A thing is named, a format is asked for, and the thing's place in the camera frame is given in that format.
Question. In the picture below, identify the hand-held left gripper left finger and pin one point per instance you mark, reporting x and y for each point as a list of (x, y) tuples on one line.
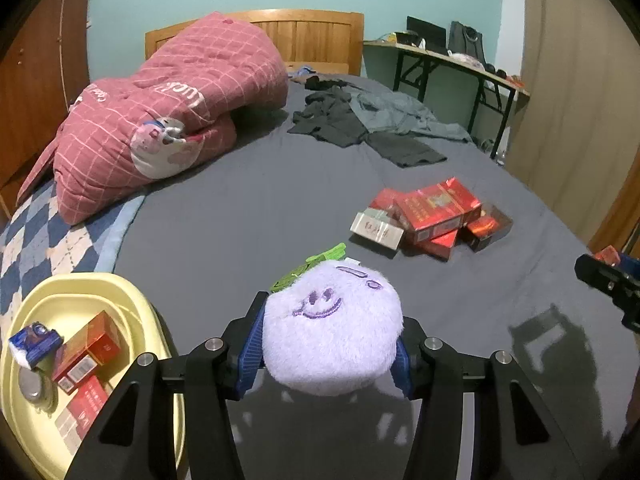
[(250, 360)]

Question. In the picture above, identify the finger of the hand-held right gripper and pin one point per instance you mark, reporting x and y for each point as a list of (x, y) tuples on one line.
[(600, 275), (631, 262)]

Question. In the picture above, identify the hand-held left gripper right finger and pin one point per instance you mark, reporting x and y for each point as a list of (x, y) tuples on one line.
[(404, 375)]

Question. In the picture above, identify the purple plush toy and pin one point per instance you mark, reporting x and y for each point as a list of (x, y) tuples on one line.
[(330, 340)]

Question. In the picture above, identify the dark red clear-wrapped box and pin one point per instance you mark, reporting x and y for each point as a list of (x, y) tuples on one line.
[(485, 227)]

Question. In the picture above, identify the red cigarette box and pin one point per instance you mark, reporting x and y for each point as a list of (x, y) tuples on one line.
[(440, 245), (385, 200), (87, 345)]

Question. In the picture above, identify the yellow plastic basin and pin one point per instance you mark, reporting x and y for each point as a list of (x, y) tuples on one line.
[(125, 305)]

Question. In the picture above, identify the white cigarette box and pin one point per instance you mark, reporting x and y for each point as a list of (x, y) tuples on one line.
[(375, 230)]

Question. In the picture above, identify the large white red carton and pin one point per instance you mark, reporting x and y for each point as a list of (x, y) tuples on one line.
[(85, 400)]

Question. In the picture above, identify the shiny red carton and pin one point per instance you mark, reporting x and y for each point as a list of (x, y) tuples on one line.
[(435, 205)]

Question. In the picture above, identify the small blue packet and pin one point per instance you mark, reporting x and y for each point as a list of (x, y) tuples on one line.
[(35, 342)]

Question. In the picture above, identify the dark round jar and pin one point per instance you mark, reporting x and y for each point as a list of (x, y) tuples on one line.
[(35, 387)]

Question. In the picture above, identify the bed with grey sheet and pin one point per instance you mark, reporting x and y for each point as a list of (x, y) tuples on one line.
[(250, 210)]

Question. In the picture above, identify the brown door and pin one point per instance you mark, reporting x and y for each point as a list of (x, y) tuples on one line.
[(565, 85)]

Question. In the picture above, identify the dark grey shorts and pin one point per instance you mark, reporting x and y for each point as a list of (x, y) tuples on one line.
[(405, 150)]

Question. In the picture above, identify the black rounded object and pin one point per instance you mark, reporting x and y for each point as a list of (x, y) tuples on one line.
[(495, 71)]

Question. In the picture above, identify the blue checkered blanket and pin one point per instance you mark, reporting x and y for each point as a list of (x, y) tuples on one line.
[(40, 245)]

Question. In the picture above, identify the white plastic bag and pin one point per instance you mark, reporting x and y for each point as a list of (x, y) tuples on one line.
[(467, 60)]

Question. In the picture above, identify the black shirt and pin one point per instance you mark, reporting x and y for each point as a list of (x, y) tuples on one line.
[(330, 120)]

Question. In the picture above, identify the grey-green garment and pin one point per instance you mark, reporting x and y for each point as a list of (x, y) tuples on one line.
[(400, 110)]

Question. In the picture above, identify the pink checked quilt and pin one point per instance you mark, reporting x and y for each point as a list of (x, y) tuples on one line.
[(175, 110)]

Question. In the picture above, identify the grey bag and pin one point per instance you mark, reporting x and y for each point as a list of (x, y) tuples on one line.
[(462, 40)]

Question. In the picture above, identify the small blue cloth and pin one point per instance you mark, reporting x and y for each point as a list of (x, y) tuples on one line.
[(302, 72)]

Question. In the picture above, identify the black laptop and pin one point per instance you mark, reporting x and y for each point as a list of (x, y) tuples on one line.
[(425, 35)]

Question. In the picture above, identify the folding desk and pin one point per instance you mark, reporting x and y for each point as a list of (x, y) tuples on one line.
[(375, 44)]

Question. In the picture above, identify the wooden headboard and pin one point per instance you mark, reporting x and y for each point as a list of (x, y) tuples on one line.
[(320, 35)]

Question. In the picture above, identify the brown wooden wardrobe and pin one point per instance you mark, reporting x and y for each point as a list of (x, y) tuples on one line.
[(40, 75)]

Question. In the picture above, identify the wooden door frame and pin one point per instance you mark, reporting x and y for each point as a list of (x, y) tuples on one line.
[(620, 215)]

